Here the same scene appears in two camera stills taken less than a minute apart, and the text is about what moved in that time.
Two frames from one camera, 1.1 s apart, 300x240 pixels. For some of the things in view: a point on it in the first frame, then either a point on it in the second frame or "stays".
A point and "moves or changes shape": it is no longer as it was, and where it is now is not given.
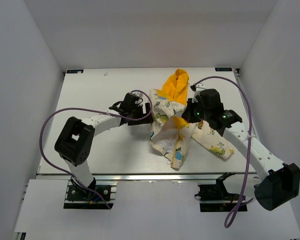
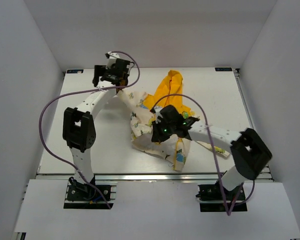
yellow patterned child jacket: [172, 135] moves or changes shape
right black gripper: [188, 115] to [157, 136]
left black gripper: [148, 120] to [99, 71]
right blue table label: [223, 69] stays
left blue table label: [75, 71] stays
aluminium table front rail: [151, 177] stays
